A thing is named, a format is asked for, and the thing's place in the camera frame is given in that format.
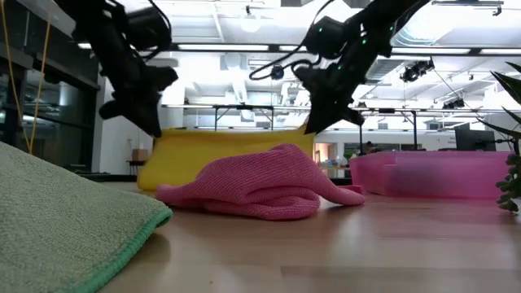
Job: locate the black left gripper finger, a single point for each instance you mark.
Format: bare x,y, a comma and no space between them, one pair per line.
140,118
155,112

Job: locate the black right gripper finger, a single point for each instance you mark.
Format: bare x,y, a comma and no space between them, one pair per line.
312,108
331,116

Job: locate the yellow microfiber towel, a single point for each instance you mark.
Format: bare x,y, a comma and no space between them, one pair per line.
183,158

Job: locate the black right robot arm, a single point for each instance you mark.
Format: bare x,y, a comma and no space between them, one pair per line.
390,20

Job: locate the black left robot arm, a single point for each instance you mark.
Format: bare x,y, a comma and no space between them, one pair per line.
102,36

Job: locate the pink microfiber towel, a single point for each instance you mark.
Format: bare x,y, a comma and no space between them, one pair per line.
252,183

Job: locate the light green microfiber towel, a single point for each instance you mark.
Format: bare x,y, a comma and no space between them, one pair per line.
61,219

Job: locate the cardboard box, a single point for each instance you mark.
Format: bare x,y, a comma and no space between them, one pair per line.
139,154

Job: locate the round black hanging fixture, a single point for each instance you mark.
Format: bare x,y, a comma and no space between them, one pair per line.
277,74

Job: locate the person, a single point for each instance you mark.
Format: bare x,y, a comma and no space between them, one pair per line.
371,146

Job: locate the black ceiling spotlight cluster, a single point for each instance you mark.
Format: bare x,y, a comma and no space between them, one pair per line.
415,71

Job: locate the overhead light bar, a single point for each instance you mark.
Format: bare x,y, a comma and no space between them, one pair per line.
224,47

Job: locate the black monitor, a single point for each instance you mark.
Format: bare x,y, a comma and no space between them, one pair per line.
474,140

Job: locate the pink translucent plastic bin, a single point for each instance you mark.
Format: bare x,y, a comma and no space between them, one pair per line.
468,175

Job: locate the potted succulent plant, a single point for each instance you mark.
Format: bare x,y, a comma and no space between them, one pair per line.
510,183

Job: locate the black background workstation frame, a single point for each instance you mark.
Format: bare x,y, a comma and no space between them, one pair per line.
244,107
386,110

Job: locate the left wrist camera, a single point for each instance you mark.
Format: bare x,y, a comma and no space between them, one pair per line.
148,28

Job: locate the silver ceiling duct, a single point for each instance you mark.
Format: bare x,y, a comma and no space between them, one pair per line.
411,24

